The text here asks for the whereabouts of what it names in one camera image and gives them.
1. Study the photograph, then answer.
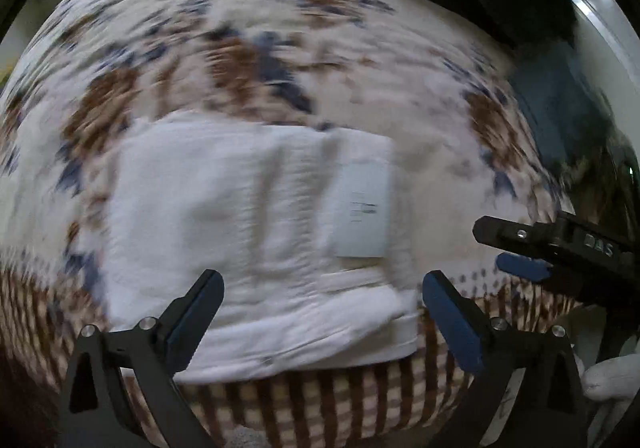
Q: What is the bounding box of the person's right hand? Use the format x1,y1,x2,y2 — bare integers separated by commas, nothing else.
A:
575,353,640,401

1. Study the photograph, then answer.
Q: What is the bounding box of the white towel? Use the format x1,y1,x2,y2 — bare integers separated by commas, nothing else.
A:
102,111,421,384

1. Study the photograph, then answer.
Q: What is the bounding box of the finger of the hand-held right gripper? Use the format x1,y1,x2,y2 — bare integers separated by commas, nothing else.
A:
496,252,553,285
472,215,556,256

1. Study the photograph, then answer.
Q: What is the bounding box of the floral bed quilt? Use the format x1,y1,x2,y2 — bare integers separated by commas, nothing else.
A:
0,0,591,444

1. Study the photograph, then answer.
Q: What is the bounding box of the white bed headboard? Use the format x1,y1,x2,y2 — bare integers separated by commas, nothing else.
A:
520,0,640,79

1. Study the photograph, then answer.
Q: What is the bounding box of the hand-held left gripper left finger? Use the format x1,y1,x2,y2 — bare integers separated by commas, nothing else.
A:
57,269,225,448

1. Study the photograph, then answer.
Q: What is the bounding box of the blue folded cloth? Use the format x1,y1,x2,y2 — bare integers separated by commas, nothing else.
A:
510,48,616,164

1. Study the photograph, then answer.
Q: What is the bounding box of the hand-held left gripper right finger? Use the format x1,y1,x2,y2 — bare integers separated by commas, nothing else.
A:
422,270,588,448

